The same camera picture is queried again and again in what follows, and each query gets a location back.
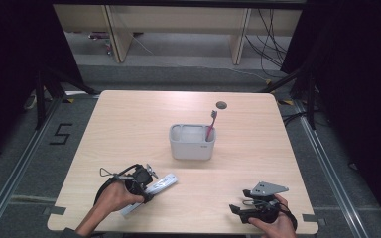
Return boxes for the person's left hand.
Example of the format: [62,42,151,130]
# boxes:
[93,180,146,216]

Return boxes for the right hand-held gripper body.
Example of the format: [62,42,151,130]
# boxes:
[243,180,290,225]

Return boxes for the grey toothbrush holder box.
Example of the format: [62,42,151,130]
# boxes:
[169,123,217,162]

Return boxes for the light wooden desk frame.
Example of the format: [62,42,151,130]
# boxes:
[53,3,304,65]

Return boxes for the small colourful floor clutter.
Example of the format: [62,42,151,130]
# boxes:
[88,31,114,56]

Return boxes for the black metal stand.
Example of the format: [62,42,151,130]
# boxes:
[259,65,319,131]
[34,65,101,131]

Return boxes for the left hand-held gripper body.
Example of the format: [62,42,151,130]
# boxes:
[124,163,160,196]

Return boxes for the black curtain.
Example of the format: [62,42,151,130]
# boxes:
[0,0,84,167]
[280,0,381,232]

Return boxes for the white cable coil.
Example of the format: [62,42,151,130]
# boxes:
[23,92,48,111]

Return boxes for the white toothpaste tube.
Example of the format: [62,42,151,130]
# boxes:
[118,173,180,218]

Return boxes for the black hanging cables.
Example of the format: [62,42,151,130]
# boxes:
[244,9,290,79]

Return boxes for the metal floor rail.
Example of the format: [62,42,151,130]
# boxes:
[0,97,64,238]
[292,98,367,238]

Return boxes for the person's right hand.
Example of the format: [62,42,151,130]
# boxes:
[247,193,298,238]

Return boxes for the pink toothbrush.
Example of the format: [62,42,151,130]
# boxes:
[205,110,218,143]

